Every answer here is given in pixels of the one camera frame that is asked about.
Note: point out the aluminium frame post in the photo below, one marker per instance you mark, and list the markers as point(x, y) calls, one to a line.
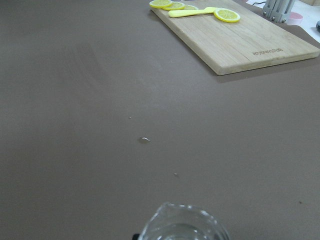
point(278, 10)

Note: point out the yellow plastic knife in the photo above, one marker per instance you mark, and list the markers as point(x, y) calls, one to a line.
point(186, 13)

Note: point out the clear glass measuring cup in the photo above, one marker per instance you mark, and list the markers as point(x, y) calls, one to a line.
point(173, 221)

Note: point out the lower lemon slice of row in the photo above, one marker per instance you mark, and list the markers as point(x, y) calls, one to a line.
point(159, 4)

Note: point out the upper lemon slice of row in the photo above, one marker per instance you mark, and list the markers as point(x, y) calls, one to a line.
point(190, 7)

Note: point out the lemon slice near blade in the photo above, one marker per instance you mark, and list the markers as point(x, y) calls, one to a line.
point(227, 15)

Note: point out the middle lemon slice of row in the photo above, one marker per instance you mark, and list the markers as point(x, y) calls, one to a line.
point(175, 6)

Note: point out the lemon slice of row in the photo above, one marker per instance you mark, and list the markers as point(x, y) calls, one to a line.
point(190, 7)
point(175, 6)
point(159, 4)

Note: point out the pink tumbler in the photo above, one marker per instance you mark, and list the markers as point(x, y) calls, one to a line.
point(294, 19)

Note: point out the wooden cutting board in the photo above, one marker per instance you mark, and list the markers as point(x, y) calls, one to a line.
point(228, 48)

